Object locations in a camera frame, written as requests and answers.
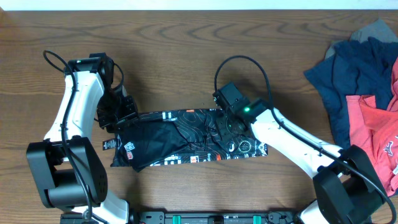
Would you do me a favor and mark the black jersey with orange lines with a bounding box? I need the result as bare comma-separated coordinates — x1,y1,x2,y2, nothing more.
102,109,268,172

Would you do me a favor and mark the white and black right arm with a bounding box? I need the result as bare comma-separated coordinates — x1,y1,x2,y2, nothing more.
214,96,395,223

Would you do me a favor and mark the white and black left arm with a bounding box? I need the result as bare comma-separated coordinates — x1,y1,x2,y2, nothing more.
26,52,139,223

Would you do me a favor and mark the red garment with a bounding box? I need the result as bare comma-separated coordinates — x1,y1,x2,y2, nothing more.
346,63,397,197

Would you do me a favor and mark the navy blue garment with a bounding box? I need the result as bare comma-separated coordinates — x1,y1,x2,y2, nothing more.
304,37,397,148

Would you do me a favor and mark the grey garment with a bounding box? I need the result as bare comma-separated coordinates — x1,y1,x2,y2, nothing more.
324,19,397,62

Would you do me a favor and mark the black mounting rail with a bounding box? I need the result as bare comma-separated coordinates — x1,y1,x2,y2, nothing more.
129,209,302,224

